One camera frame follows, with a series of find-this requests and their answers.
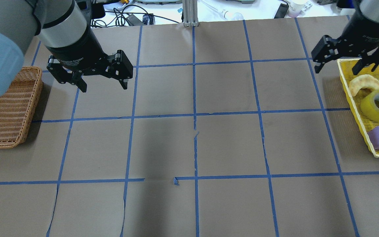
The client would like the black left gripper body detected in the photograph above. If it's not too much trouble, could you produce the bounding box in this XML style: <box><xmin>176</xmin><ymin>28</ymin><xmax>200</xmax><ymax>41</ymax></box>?
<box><xmin>47</xmin><ymin>30</ymin><xmax>108</xmax><ymax>75</ymax></box>

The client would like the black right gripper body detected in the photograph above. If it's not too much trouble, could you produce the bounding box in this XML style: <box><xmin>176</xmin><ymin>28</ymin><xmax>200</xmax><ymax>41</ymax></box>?
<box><xmin>339</xmin><ymin>13</ymin><xmax>379</xmax><ymax>58</ymax></box>

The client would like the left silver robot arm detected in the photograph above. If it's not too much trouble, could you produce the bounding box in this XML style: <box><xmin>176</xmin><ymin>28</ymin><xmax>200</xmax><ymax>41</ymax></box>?
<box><xmin>0</xmin><ymin>0</ymin><xmax>133</xmax><ymax>96</ymax></box>

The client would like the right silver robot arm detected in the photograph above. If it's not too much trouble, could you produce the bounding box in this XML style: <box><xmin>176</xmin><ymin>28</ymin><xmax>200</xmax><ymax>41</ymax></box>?
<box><xmin>311</xmin><ymin>0</ymin><xmax>379</xmax><ymax>75</ymax></box>

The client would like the yellow plastic basket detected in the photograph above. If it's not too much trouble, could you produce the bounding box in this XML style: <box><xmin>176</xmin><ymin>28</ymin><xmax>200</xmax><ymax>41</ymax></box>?
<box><xmin>337</xmin><ymin>59</ymin><xmax>379</xmax><ymax>158</ymax></box>

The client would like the croissant bread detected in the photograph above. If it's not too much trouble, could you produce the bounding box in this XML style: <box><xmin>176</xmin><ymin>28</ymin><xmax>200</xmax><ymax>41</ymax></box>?
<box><xmin>348</xmin><ymin>74</ymin><xmax>379</xmax><ymax>96</ymax></box>

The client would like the black power adapter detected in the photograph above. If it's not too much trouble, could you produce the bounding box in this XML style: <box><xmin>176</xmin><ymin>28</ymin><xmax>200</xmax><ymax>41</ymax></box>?
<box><xmin>125</xmin><ymin>14</ymin><xmax>144</xmax><ymax>26</ymax></box>

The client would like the white paper cup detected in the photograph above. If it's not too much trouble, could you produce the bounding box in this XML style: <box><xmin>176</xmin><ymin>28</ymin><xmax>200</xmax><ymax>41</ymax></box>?
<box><xmin>288</xmin><ymin>0</ymin><xmax>308</xmax><ymax>18</ymax></box>

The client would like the brown wicker basket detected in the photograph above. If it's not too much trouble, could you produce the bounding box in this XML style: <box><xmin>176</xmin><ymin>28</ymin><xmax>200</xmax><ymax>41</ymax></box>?
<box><xmin>0</xmin><ymin>66</ymin><xmax>43</xmax><ymax>149</ymax></box>

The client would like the aluminium frame post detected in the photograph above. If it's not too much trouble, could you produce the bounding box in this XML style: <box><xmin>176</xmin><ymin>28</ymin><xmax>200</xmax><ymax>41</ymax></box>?
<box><xmin>182</xmin><ymin>0</ymin><xmax>199</xmax><ymax>27</ymax></box>

